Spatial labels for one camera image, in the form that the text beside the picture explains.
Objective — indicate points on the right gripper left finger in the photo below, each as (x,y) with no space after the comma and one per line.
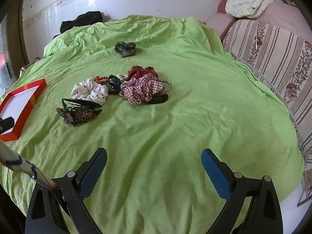
(47,209)

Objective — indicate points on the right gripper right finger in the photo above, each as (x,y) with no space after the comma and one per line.
(251,206)

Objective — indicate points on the brown flower hair clip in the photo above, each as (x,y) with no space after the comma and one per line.
(78,111)

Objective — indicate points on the white cherry print scrunchie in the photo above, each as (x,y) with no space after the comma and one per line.
(90,90)

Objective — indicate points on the red plaid scrunchie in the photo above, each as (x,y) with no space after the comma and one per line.
(142,89)

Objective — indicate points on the red polka dot scrunchie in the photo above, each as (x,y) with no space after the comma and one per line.
(138,71)

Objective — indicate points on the red shallow tray box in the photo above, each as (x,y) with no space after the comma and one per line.
(18,105)

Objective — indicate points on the green bed sheet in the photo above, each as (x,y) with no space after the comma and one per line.
(154,181)

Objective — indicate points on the black clothing pile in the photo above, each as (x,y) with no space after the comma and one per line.
(87,18)

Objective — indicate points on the dark grey green scrunchie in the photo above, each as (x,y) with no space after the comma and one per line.
(125,49)

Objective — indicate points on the striped floral quilt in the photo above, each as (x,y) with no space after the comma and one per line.
(282,61)

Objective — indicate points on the white patterned cloth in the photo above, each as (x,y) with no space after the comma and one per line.
(251,9)

